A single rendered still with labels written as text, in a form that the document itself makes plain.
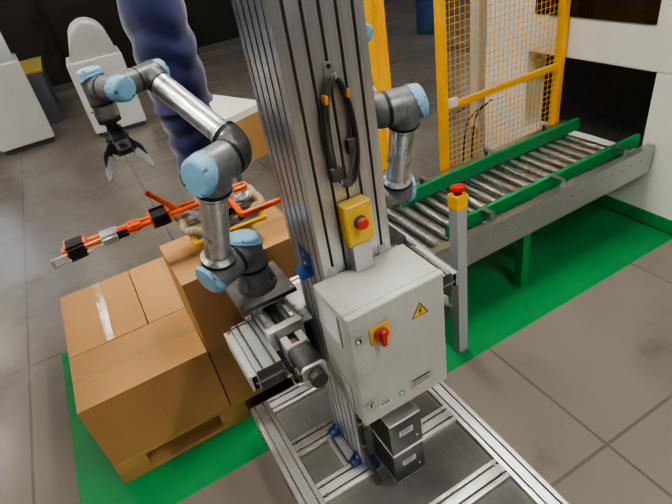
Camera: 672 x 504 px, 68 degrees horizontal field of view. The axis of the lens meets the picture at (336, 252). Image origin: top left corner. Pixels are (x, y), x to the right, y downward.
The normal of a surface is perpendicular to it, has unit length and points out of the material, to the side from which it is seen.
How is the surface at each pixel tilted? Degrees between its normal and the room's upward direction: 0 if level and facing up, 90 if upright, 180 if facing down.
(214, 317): 90
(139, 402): 90
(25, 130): 90
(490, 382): 0
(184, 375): 90
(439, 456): 0
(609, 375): 0
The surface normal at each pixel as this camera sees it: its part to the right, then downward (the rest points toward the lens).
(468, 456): -0.15, -0.81
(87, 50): 0.43, 0.46
